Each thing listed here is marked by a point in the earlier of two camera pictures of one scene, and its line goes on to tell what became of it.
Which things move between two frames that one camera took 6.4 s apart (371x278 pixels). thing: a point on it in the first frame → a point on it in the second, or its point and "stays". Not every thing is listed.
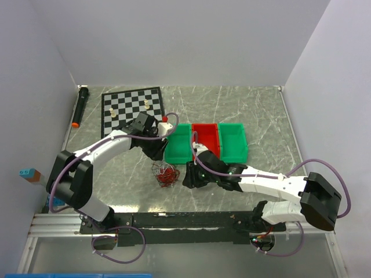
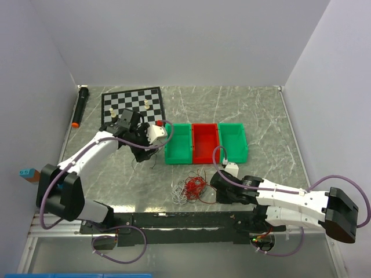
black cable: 166,174 → 149,168
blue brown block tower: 32,175 stays
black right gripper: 191,179 → 220,198
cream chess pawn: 146,105 stays
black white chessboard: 118,108 stays
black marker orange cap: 83,97 stays
